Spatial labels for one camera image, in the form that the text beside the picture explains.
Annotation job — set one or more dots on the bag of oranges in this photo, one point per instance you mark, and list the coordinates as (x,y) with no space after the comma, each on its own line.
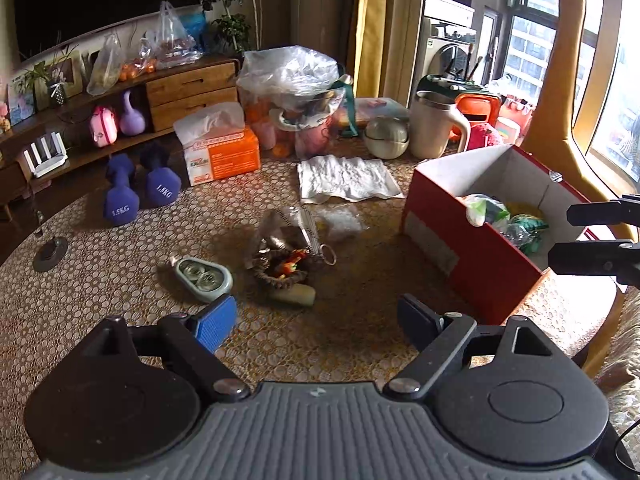
(132,71)

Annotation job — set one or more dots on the large clear bag with pot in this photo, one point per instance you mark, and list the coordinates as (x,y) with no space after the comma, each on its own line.
(290,67)

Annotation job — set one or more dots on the cream mug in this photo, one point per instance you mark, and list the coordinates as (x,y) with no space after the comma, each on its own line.
(430,130)

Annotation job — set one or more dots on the white router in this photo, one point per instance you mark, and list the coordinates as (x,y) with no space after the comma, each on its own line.
(47,157)

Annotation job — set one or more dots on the clear bag with white contents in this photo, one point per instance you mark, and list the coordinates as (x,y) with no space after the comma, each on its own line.
(340,221)

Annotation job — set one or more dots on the silver foil snack bag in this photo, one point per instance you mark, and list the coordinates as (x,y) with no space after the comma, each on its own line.
(280,230)

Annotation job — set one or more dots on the pale green oval case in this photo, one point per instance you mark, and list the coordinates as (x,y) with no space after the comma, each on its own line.
(202,275)

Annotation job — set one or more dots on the black phone stand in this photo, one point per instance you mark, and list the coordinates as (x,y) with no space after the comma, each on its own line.
(50,252)

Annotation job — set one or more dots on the black television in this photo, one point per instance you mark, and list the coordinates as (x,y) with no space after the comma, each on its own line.
(100,0)

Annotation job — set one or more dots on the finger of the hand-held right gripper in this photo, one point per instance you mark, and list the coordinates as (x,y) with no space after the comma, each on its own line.
(585,257)
(600,211)

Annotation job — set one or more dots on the blue plastic pack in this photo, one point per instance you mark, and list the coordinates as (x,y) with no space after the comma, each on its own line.
(195,22)

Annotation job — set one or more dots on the blue dumbbell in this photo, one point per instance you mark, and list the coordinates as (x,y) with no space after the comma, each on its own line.
(120,207)
(162,187)

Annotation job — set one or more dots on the small potted plant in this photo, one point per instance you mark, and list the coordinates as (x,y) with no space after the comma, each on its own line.
(57,92)

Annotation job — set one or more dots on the light wooden photo frame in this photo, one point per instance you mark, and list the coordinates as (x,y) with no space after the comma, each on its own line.
(70,72)

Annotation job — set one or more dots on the clear storage box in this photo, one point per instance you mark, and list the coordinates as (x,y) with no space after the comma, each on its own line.
(375,105)

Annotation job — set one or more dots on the washing machine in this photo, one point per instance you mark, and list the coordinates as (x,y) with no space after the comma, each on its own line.
(450,55)

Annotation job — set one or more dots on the yellow giraffe figure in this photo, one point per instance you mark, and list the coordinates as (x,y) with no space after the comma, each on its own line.
(565,85)

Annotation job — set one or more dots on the small pink backpack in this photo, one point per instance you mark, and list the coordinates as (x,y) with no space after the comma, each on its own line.
(104,127)

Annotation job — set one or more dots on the wet wipes pack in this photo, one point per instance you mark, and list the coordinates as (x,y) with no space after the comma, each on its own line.
(482,207)

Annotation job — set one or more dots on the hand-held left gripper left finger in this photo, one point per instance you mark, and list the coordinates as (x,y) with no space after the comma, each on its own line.
(215,322)

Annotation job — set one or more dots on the clear bag of fruit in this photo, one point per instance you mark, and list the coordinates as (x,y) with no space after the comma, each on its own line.
(102,70)

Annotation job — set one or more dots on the blue picture frame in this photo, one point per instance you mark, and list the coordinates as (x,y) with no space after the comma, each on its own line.
(22,105)

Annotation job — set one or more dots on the small cream cylinder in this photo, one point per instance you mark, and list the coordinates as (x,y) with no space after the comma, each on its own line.
(295,296)

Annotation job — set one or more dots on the red cardboard box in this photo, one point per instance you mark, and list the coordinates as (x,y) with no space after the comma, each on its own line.
(475,265)

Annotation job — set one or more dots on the crumpled white paper towel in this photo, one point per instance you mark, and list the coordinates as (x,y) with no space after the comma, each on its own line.
(345,177)

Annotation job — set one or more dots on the purple kettlebell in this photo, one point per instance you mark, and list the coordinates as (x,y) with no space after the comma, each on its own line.
(132,121)

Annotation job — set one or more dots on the white plastic bag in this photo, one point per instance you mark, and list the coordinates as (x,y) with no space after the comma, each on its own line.
(172,40)

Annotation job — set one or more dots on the tall indoor plant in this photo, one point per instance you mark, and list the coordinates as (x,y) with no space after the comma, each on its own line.
(230,30)

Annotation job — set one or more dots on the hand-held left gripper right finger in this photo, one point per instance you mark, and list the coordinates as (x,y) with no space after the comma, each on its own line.
(417,317)

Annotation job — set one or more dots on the yellow curtain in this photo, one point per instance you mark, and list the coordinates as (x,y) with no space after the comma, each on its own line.
(365,25)

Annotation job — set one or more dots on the wooden television cabinet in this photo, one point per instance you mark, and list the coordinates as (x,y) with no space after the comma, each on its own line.
(190,90)

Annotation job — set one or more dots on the orange tissue box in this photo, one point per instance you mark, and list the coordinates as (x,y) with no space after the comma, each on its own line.
(230,157)

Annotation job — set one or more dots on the cream round lidded bowl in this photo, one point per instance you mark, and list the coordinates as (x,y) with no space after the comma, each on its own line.
(385,137)

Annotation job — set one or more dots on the pink knitted ball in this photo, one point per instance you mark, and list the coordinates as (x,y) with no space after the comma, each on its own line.
(485,137)

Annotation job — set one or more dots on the green patterned pouch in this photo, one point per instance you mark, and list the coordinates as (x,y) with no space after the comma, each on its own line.
(530,225)

